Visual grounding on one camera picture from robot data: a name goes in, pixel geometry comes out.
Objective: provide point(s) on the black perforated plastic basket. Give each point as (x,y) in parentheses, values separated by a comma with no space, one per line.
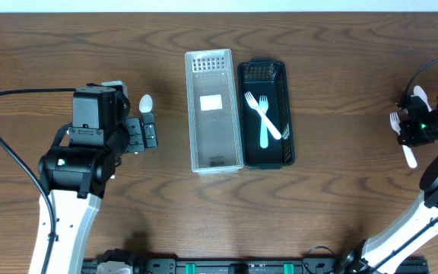
(265,77)

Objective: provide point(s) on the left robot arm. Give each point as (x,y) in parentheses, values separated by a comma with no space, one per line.
(82,158)

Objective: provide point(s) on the white perforated plastic basket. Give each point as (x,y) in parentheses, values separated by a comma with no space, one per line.
(215,141)

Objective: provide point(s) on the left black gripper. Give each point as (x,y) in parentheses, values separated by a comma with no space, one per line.
(139,134)

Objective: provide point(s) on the white plastic fork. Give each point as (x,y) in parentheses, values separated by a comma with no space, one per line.
(263,138)
(252,102)
(409,156)

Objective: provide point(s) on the white label sticker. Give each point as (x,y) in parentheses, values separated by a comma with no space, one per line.
(211,102)

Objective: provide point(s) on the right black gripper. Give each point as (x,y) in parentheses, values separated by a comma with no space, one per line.
(412,132)

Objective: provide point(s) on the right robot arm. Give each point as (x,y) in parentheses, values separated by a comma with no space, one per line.
(386,251)

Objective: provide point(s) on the white plastic spoon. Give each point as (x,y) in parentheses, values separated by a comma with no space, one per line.
(146,104)
(419,91)

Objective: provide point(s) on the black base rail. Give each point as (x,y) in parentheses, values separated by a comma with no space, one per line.
(123,261)

